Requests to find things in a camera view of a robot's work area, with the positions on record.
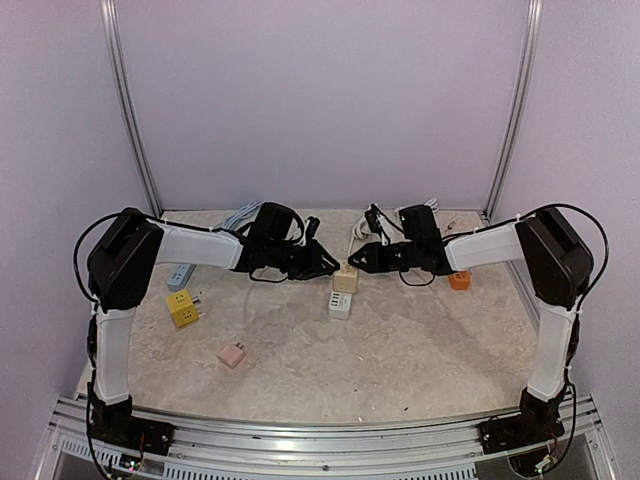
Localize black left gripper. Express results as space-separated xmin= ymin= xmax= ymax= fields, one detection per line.
xmin=269 ymin=239 xmax=341 ymax=282

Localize beige cube socket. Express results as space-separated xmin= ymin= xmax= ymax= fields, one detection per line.
xmin=332 ymin=263 xmax=359 ymax=294

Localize white power strip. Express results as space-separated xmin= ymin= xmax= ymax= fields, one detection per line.
xmin=328 ymin=291 xmax=353 ymax=320

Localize orange power strip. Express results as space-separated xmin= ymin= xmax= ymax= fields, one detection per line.
xmin=448 ymin=271 xmax=472 ymax=291

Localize pink usb charger plug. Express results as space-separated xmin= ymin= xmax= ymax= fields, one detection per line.
xmin=217 ymin=343 xmax=246 ymax=369

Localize yellow cube socket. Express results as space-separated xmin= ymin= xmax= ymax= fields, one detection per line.
xmin=166 ymin=289 xmax=204 ymax=329

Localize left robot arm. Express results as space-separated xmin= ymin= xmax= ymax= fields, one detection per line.
xmin=78 ymin=202 xmax=340 ymax=445

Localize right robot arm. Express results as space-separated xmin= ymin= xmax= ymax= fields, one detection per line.
xmin=348 ymin=203 xmax=602 ymax=453

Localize blue power strip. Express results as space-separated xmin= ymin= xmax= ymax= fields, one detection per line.
xmin=166 ymin=264 xmax=195 ymax=292

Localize white power strip cable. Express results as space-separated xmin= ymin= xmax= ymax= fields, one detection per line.
xmin=347 ymin=209 xmax=376 ymax=266

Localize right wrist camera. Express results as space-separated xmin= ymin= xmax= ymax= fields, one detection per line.
xmin=364 ymin=203 xmax=401 ymax=246

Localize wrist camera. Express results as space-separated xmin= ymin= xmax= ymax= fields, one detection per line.
xmin=299 ymin=216 xmax=320 ymax=247
xmin=364 ymin=203 xmax=401 ymax=246

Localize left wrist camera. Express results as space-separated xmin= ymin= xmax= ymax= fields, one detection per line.
xmin=299 ymin=216 xmax=320 ymax=247

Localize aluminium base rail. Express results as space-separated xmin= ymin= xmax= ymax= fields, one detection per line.
xmin=31 ymin=396 xmax=620 ymax=479

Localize right aluminium frame post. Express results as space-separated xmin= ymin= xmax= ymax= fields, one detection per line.
xmin=482 ymin=0 xmax=543 ymax=221

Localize aluminium frame post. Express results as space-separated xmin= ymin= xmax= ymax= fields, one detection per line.
xmin=99 ymin=0 xmax=163 ymax=216
xmin=482 ymin=0 xmax=543 ymax=221

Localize left aluminium frame post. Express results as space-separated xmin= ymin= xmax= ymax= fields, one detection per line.
xmin=99 ymin=0 xmax=163 ymax=216

